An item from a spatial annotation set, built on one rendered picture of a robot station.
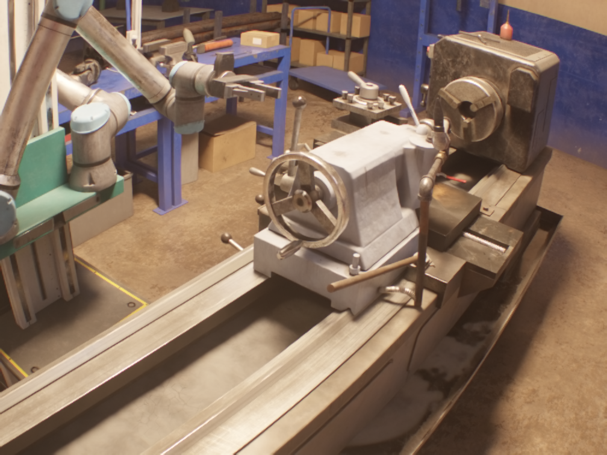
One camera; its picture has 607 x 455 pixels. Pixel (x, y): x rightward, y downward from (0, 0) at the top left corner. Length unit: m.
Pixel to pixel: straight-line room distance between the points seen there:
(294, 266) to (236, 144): 2.73
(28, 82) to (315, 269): 0.88
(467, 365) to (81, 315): 1.45
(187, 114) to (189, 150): 2.15
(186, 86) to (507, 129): 1.33
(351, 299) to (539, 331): 1.74
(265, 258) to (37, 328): 1.09
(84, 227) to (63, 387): 2.16
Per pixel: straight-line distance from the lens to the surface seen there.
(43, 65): 1.45
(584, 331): 3.08
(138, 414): 1.29
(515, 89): 2.28
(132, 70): 1.70
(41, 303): 2.30
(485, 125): 2.19
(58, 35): 1.45
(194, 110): 1.66
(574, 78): 5.62
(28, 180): 1.96
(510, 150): 2.40
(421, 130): 1.59
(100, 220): 3.37
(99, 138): 1.92
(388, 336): 1.36
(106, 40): 1.65
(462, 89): 2.19
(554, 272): 3.50
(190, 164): 3.85
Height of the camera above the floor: 1.69
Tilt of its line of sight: 29 degrees down
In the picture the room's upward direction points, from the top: 4 degrees clockwise
